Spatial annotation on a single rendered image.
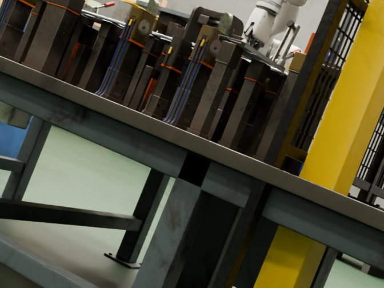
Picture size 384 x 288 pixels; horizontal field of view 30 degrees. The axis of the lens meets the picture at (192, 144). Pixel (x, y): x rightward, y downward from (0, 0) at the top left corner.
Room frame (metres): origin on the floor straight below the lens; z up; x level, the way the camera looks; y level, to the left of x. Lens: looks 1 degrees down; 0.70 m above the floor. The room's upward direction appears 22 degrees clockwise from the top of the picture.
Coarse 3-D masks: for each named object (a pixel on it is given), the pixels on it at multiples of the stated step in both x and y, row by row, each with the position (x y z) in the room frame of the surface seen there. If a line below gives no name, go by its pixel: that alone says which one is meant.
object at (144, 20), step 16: (144, 16) 2.56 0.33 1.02; (128, 32) 2.56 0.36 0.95; (144, 32) 2.58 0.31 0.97; (128, 48) 2.56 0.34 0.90; (144, 48) 2.61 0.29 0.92; (112, 64) 2.58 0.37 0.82; (128, 64) 2.58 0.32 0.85; (112, 80) 2.55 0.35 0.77; (128, 80) 2.60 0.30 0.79; (112, 96) 2.56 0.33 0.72
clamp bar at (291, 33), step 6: (288, 24) 2.61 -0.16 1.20; (294, 24) 2.61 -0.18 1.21; (288, 30) 2.63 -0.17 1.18; (294, 30) 2.62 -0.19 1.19; (288, 36) 2.64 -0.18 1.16; (294, 36) 2.63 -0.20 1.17; (282, 42) 2.63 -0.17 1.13; (288, 42) 2.61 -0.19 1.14; (282, 48) 2.63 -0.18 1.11; (288, 48) 2.62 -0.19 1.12; (276, 54) 2.62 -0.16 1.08; (282, 54) 2.61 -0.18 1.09
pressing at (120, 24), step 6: (42, 0) 3.17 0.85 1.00; (84, 12) 2.87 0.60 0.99; (90, 12) 2.88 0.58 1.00; (90, 18) 3.11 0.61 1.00; (96, 18) 3.03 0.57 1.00; (102, 18) 2.92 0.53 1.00; (108, 18) 2.80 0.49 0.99; (120, 24) 2.86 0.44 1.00; (150, 36) 2.86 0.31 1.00; (162, 36) 2.63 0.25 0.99; (168, 36) 2.64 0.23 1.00; (168, 42) 2.85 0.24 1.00; (192, 42) 2.54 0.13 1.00; (192, 48) 2.68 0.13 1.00; (246, 60) 2.38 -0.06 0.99; (270, 72) 2.48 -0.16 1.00; (276, 72) 2.42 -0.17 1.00
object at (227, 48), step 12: (228, 48) 2.08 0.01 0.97; (240, 48) 2.09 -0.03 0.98; (216, 60) 2.10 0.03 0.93; (228, 60) 2.07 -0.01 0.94; (216, 72) 2.09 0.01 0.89; (228, 72) 2.09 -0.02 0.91; (216, 84) 2.08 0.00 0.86; (204, 96) 2.10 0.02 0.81; (216, 96) 2.08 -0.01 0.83; (204, 108) 2.09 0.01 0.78; (216, 108) 2.10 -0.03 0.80; (204, 120) 2.08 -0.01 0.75; (192, 132) 2.09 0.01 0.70; (204, 132) 2.09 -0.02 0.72
